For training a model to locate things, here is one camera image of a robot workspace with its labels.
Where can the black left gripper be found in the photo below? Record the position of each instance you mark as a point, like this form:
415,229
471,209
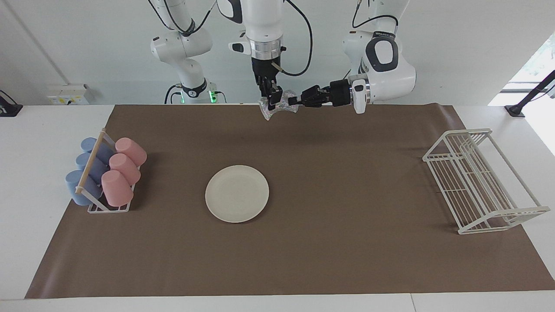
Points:
338,93

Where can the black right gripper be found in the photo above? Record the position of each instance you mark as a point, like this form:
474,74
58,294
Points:
266,71

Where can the silver mesh sponge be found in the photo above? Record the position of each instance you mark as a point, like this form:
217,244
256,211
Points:
288,97

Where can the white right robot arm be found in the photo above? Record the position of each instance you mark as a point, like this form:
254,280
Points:
260,21

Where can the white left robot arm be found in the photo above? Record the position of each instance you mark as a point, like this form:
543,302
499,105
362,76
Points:
390,73

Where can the cream round plate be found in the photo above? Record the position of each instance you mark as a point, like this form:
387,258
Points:
236,194

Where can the brown table mat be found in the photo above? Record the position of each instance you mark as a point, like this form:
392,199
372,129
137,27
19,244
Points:
347,216

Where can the pink plastic cup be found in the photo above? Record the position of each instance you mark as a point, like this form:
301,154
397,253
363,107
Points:
125,169
116,190
132,150

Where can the blue plastic cup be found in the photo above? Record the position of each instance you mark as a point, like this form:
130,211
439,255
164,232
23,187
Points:
76,186
86,164
91,144

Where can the white cup holder rack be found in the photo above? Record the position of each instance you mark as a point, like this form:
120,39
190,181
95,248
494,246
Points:
91,162

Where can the black table clamp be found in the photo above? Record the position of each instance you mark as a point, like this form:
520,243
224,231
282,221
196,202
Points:
9,108

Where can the white wall socket box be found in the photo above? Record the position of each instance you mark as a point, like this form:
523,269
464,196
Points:
67,94

